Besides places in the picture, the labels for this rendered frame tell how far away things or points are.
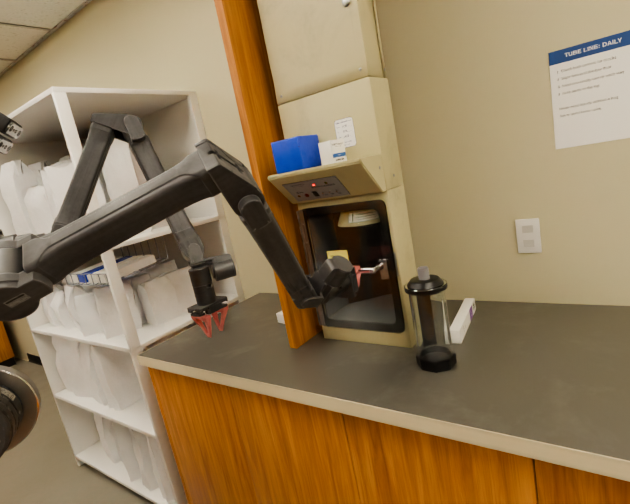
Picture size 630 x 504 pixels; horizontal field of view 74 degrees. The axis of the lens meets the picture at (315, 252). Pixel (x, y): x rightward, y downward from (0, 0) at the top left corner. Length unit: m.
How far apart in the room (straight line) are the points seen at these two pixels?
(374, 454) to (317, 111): 0.94
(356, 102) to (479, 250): 0.71
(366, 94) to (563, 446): 0.90
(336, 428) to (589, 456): 0.59
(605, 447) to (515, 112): 0.96
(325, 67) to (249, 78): 0.25
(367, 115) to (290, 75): 0.28
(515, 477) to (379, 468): 0.34
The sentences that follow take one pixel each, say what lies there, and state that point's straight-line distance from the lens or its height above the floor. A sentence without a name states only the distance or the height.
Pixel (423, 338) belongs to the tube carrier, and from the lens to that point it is 1.13.
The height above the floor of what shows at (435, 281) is 1.18.
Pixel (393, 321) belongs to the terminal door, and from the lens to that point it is 1.27.
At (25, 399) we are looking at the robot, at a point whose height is 1.14.
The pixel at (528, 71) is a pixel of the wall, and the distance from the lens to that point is 1.50.
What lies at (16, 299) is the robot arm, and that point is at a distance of 0.76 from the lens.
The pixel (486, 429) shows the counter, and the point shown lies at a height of 0.94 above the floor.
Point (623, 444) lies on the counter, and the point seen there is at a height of 0.94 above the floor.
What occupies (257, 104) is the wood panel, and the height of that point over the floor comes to 1.73.
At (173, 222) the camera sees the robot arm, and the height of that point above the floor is 1.44.
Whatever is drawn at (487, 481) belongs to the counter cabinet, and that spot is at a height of 0.79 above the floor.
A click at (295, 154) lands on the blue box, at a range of 1.19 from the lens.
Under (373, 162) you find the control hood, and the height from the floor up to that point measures 1.49.
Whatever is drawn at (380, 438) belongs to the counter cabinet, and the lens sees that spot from 1.15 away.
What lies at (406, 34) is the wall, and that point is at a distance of 1.63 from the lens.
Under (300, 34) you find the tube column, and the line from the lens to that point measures 1.31.
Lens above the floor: 1.51
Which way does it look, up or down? 11 degrees down
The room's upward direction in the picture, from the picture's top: 11 degrees counter-clockwise
